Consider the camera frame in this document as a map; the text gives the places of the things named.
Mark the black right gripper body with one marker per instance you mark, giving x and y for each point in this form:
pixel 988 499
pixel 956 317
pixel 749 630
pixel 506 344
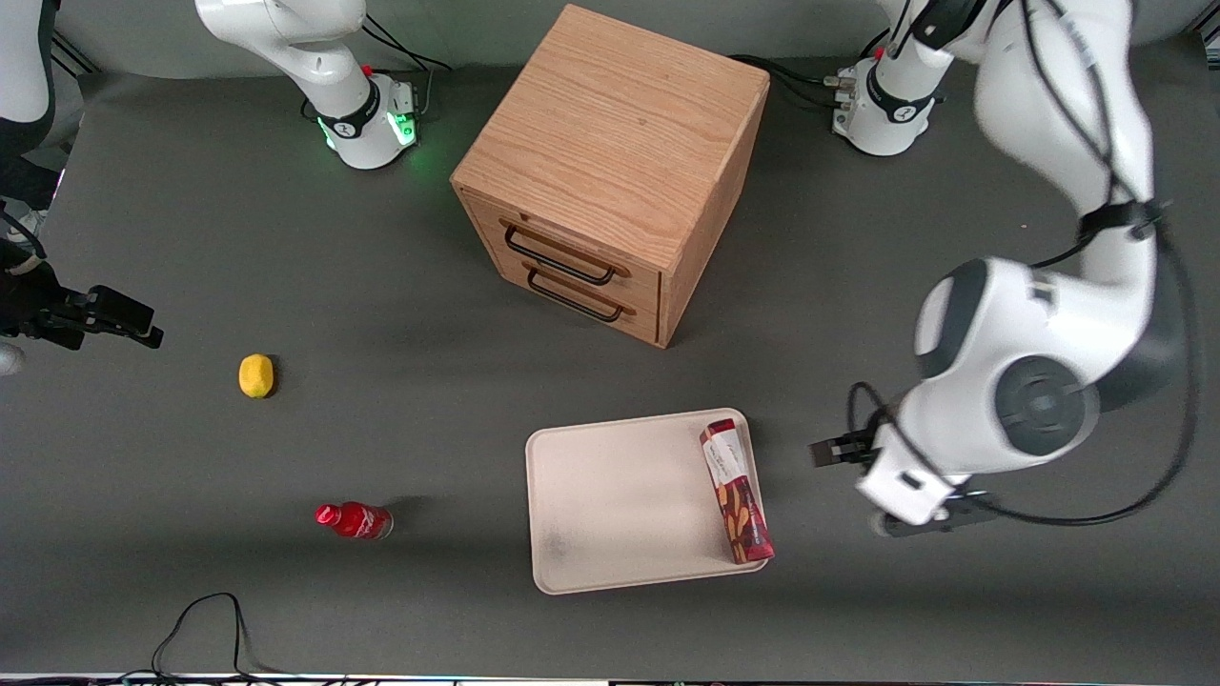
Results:
pixel 29 303

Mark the red cookie box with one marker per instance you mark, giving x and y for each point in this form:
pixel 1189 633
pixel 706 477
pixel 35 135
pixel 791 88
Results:
pixel 739 495

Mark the white rectangular tray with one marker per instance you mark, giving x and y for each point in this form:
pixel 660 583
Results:
pixel 620 505

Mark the yellow lemon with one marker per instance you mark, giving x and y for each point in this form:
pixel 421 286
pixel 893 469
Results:
pixel 255 376

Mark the wooden drawer front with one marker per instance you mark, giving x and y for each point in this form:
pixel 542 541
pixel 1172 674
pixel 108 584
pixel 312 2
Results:
pixel 639 276
pixel 643 319

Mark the dark grey table mat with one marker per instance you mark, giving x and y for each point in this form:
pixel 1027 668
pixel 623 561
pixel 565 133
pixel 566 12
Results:
pixel 381 429

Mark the red cola bottle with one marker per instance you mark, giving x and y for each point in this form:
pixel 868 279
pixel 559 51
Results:
pixel 355 521

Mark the wooden two-drawer cabinet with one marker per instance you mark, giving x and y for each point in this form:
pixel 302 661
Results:
pixel 620 124

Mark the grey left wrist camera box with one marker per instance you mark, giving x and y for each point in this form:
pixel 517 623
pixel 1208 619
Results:
pixel 939 519

